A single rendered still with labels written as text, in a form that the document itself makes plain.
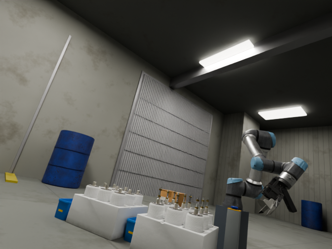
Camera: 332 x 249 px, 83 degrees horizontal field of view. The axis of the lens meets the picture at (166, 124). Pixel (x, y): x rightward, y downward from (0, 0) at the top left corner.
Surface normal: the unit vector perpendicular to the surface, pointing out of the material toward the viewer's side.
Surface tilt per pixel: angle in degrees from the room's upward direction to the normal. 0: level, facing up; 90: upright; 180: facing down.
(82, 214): 90
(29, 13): 90
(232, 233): 90
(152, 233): 90
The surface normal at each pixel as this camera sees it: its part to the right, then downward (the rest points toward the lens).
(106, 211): -0.38, -0.35
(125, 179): 0.66, -0.09
